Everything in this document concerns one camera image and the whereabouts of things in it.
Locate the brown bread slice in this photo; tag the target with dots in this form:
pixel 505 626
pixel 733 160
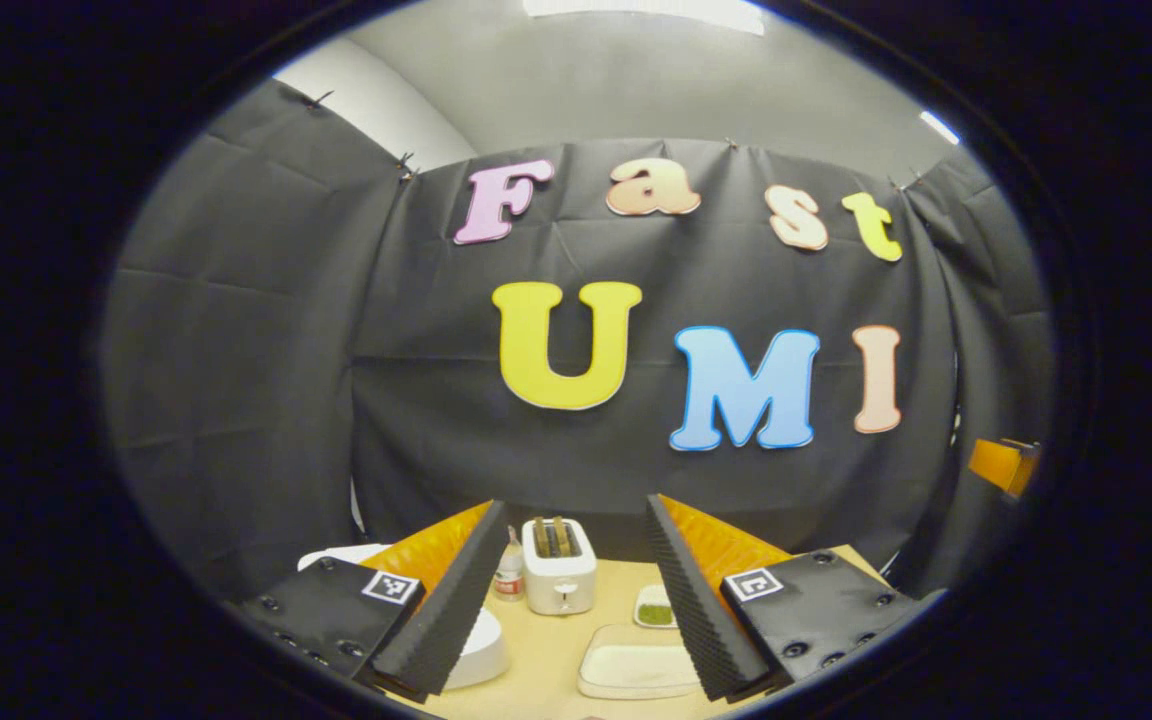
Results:
pixel 541 538
pixel 562 537

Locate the white rice cooker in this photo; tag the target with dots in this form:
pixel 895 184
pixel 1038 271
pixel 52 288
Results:
pixel 481 655

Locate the clear plastic water bottle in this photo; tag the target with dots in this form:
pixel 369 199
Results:
pixel 509 575

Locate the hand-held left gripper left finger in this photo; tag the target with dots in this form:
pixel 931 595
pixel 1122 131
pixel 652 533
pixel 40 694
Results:
pixel 451 600

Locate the large ceiling light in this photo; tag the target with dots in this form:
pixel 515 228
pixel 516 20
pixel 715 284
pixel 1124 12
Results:
pixel 646 12

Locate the clear box of white rice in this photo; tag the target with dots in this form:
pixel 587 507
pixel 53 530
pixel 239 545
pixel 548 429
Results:
pixel 636 665

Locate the small ceiling light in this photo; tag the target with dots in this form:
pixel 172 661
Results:
pixel 940 127

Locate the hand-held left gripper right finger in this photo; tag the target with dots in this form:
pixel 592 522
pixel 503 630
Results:
pixel 696 600

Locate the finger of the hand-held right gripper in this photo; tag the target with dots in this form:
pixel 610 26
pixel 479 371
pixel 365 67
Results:
pixel 1001 465

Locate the white divided dish of beans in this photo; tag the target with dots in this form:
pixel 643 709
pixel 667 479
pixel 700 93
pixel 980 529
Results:
pixel 654 610

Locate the white toaster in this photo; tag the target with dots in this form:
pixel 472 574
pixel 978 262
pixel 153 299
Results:
pixel 558 585

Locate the black backdrop cloth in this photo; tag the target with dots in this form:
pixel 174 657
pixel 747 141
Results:
pixel 286 350

